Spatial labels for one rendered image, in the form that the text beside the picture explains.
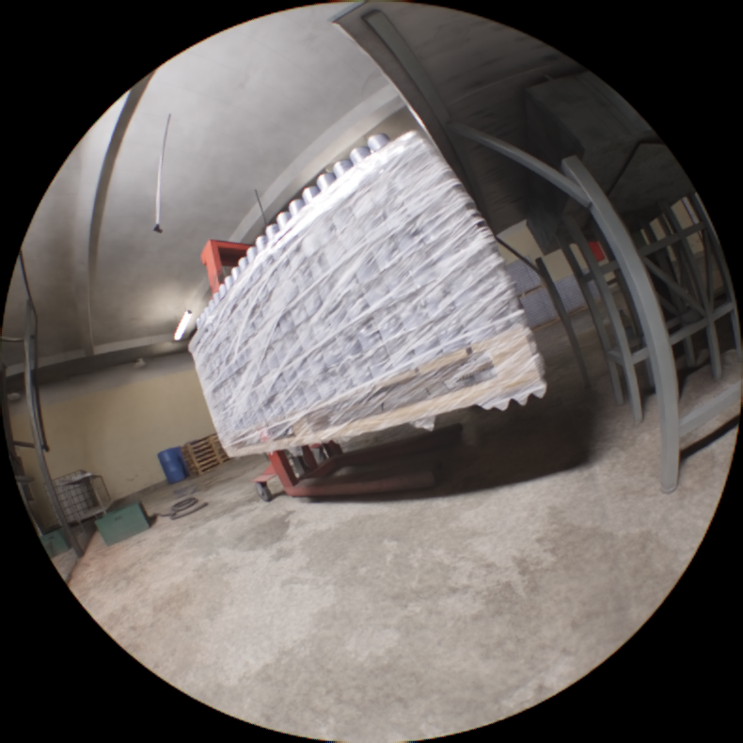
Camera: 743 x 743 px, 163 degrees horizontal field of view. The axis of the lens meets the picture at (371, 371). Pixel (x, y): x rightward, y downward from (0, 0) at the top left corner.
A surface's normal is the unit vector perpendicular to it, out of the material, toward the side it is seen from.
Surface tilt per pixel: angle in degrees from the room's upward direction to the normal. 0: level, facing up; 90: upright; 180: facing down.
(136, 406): 90
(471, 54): 180
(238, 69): 180
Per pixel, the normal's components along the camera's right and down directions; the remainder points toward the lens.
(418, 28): 0.39, 0.92
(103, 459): 0.77, -0.34
